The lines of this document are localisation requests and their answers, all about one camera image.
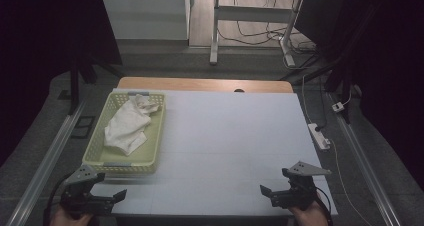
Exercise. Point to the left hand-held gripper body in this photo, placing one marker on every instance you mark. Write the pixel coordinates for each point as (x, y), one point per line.
(80, 199)

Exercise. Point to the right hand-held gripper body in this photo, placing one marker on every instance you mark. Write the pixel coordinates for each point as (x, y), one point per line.
(298, 194)

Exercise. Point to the pale green plastic basket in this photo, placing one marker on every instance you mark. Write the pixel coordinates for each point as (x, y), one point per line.
(151, 142)

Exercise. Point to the white towel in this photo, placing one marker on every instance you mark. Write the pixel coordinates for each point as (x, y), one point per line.
(126, 129)

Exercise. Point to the person's left hand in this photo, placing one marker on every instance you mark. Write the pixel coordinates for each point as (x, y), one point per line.
(68, 220)

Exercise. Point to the person's right hand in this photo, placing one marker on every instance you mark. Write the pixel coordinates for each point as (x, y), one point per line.
(310, 217)

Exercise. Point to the white table cover board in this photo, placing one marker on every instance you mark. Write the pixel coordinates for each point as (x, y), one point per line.
(233, 142)

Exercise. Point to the white power strip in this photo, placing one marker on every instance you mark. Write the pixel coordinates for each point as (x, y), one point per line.
(319, 136)

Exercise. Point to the black floor plate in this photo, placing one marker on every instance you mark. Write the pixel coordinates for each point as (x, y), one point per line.
(83, 127)

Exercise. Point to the small white adapter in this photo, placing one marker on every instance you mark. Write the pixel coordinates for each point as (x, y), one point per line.
(338, 107)

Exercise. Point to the black stand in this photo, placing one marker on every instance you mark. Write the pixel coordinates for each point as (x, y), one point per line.
(74, 89)

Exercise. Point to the wooden table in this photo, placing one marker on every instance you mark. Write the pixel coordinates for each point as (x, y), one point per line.
(200, 84)

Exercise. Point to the white metal desk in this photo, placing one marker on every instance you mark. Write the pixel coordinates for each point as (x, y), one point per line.
(253, 14)

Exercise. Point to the white cabinet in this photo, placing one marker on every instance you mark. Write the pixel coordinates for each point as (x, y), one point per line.
(143, 14)

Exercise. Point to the aluminium floor rail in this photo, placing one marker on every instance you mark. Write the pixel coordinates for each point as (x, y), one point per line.
(50, 159)
(363, 159)

